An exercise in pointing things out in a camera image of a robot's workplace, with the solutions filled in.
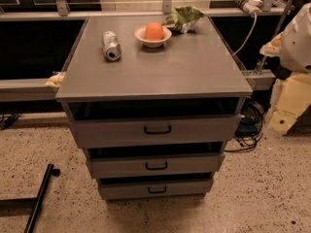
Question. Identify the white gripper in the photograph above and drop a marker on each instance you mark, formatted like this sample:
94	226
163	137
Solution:
297	48

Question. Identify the grey drawer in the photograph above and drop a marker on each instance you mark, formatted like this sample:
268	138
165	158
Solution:
92	134
156	189
143	166

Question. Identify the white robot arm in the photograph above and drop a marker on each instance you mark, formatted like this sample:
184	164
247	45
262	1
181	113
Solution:
293	45

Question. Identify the grey drawer cabinet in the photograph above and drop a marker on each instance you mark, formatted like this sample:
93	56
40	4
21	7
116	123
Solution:
191	75

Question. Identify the grey bottom drawer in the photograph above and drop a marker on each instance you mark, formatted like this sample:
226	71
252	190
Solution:
156	189

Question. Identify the grey top drawer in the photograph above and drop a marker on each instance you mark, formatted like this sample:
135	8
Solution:
92	134

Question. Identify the white power strip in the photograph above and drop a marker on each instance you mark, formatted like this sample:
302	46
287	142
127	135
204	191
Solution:
250	7

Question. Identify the green chip bag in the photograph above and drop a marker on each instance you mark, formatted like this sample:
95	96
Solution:
182	19

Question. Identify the orange fruit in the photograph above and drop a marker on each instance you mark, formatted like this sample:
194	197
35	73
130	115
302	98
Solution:
154	31

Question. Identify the small white bowl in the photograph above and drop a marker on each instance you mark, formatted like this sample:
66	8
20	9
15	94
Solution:
140	34

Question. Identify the crushed silver soda can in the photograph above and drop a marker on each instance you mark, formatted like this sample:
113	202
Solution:
111	46

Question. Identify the yellow sponge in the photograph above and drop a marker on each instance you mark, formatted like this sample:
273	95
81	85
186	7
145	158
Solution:
56	80

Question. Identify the grey metal rail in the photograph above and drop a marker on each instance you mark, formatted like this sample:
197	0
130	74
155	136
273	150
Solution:
26	90

